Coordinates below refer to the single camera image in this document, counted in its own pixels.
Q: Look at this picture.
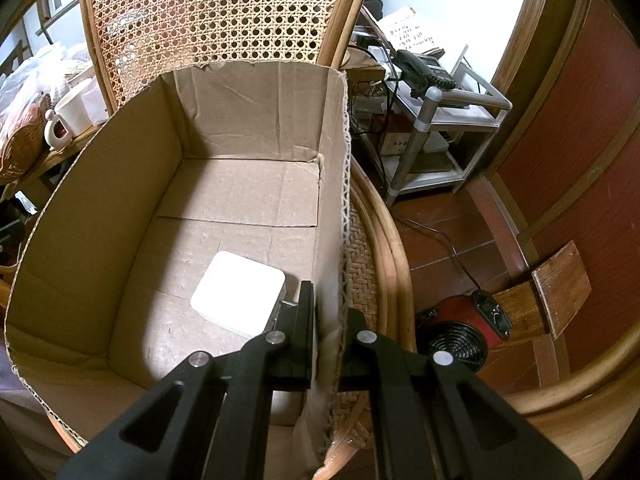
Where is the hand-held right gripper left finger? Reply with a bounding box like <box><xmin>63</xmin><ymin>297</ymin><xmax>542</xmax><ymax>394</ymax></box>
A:
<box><xmin>57</xmin><ymin>280</ymin><xmax>317</xmax><ymax>480</ymax></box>

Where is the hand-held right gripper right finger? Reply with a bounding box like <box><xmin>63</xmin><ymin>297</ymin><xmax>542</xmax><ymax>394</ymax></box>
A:
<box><xmin>337</xmin><ymin>307</ymin><xmax>583</xmax><ymax>480</ymax></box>

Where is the white labelled bottle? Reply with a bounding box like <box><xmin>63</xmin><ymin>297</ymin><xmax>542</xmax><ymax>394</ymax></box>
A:
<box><xmin>190</xmin><ymin>251</ymin><xmax>287</xmax><ymax>339</ymax></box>

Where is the brown cardboard box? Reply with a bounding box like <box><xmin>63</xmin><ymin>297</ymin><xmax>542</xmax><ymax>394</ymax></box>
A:
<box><xmin>4</xmin><ymin>60</ymin><xmax>353</xmax><ymax>480</ymax></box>

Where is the red fan heater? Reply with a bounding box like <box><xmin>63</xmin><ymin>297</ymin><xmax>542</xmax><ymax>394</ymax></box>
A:
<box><xmin>417</xmin><ymin>290</ymin><xmax>512</xmax><ymax>373</ymax></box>

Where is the curved wooden board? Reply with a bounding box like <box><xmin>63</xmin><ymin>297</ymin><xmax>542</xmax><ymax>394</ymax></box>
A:
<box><xmin>492</xmin><ymin>282</ymin><xmax>546</xmax><ymax>341</ymax></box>
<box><xmin>531</xmin><ymin>241</ymin><xmax>592</xmax><ymax>338</ymax></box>

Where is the small labelled carton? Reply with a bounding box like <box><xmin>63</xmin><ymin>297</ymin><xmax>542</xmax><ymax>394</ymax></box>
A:
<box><xmin>377</xmin><ymin>132</ymin><xmax>416</xmax><ymax>156</ymax></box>

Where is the wicker rattan chair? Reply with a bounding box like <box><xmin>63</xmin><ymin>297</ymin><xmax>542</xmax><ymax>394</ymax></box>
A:
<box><xmin>500</xmin><ymin>340</ymin><xmax>640</xmax><ymax>480</ymax></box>

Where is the grey metal rack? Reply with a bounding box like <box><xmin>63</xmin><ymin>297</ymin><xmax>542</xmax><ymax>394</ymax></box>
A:
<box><xmin>350</xmin><ymin>45</ymin><xmax>513</xmax><ymax>206</ymax></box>

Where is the black desk telephone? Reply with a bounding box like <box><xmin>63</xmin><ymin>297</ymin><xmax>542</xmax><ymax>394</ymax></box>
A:
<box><xmin>395</xmin><ymin>49</ymin><xmax>458</xmax><ymax>98</ymax></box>

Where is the wooden side table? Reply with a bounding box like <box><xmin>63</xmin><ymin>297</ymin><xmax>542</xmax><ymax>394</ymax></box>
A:
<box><xmin>0</xmin><ymin>125</ymin><xmax>101</xmax><ymax>203</ymax></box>

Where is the wooden door with red panels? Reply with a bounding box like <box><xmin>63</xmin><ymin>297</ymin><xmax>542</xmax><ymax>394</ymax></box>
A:
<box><xmin>485</xmin><ymin>0</ymin><xmax>640</xmax><ymax>371</ymax></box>

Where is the handwritten paper note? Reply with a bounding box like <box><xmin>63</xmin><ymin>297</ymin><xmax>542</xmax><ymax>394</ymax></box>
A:
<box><xmin>377</xmin><ymin>6</ymin><xmax>443</xmax><ymax>53</ymax></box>

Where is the white ceramic mug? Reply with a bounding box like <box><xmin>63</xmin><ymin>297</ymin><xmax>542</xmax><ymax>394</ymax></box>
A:
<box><xmin>44</xmin><ymin>77</ymin><xmax>108</xmax><ymax>152</ymax></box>

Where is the rattan chair with cane back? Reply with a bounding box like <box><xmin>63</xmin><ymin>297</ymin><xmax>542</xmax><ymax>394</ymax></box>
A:
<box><xmin>60</xmin><ymin>0</ymin><xmax>418</xmax><ymax>480</ymax></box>

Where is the wicker basket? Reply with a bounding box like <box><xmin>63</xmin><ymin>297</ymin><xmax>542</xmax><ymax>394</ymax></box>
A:
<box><xmin>0</xmin><ymin>92</ymin><xmax>53</xmax><ymax>185</ymax></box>

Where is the clear plastic bag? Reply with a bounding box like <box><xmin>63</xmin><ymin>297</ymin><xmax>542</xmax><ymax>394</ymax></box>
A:
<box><xmin>0</xmin><ymin>42</ymin><xmax>96</xmax><ymax>126</ymax></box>

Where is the black power cable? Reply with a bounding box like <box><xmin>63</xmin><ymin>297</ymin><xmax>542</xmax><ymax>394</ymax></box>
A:
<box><xmin>395</xmin><ymin>215</ymin><xmax>481</xmax><ymax>293</ymax></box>

